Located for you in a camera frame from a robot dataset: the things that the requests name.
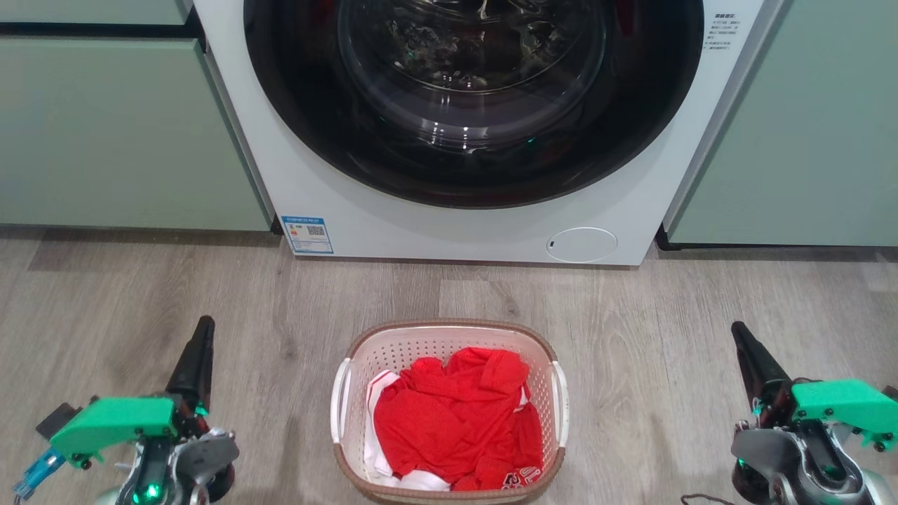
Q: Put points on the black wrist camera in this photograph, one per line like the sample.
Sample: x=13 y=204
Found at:
x=57 y=421
x=891 y=393

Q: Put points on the tall green cabinet panel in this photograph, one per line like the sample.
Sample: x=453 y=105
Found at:
x=807 y=140

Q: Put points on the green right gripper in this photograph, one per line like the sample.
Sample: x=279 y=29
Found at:
x=842 y=403

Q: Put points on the white garment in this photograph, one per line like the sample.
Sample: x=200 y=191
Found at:
x=372 y=456

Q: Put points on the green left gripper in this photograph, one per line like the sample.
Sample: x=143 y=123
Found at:
x=112 y=421

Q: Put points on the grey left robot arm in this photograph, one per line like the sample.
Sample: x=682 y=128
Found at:
x=203 y=454

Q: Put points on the narrow green cabinet drawer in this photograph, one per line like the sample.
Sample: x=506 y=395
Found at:
x=84 y=10

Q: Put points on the red mesh jersey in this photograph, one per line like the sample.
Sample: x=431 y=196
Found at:
x=449 y=424

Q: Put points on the round white filter cover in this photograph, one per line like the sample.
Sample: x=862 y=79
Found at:
x=581 y=245

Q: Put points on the black round washing machine door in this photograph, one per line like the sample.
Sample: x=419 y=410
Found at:
x=470 y=105

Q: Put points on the white front-load washing machine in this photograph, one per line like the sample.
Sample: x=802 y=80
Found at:
x=421 y=231

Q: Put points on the blue energy label sticker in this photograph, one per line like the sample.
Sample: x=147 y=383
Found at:
x=307 y=235

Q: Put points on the white brown-rimmed laundry basket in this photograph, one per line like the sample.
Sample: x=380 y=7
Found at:
x=421 y=347

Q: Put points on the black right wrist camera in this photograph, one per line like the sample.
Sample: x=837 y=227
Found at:
x=891 y=393

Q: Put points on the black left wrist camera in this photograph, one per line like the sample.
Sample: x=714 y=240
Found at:
x=57 y=421

